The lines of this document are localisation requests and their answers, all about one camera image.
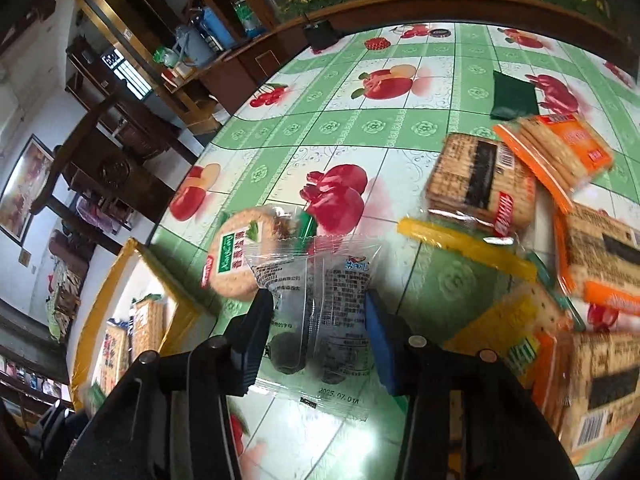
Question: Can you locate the yellow white foam tray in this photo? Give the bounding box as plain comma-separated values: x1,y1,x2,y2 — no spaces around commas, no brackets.
70,238,205,410

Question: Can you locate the yellow green cracker pack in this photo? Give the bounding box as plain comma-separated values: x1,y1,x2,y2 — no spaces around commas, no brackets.
442,252,578,389

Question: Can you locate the clear cookie bag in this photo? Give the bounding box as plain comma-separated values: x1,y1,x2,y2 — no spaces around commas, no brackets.
248,235,382,420

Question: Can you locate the round green-label biscuit pack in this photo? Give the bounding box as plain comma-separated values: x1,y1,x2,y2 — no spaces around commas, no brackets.
200,205,318,302

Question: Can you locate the large orange cracker pack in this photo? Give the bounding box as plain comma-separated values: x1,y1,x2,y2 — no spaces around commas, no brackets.
553,204,639,315

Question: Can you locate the small orange cracker pack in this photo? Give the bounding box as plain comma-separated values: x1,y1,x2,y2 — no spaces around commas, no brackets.
492,114,614,214

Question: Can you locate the blue Hokkaido cracker pack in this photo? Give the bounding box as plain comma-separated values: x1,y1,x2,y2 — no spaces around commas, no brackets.
98,318,129,396

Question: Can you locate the green-end sesame cracker pack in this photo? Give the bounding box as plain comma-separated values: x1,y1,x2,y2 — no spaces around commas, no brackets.
532,332,639,464

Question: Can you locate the wooden chair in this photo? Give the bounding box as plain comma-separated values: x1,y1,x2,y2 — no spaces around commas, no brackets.
29,88,175,255

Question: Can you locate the dark green sachet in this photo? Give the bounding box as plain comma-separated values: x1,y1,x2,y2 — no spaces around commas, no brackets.
490,72,539,120

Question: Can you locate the wooden sideboard cabinet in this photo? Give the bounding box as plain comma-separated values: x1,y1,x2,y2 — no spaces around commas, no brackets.
154,28,308,127

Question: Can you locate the grey kettle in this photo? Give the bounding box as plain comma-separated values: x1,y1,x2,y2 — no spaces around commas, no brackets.
174,25,215,68

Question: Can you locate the blue thermos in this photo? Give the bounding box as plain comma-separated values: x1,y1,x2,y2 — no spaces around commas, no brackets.
198,6,236,50

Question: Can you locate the small black table object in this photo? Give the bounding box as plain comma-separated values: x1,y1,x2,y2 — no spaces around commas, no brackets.
303,20,343,53

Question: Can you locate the framed wall painting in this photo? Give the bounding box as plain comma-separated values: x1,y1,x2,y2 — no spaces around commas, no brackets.
0,134,54,246

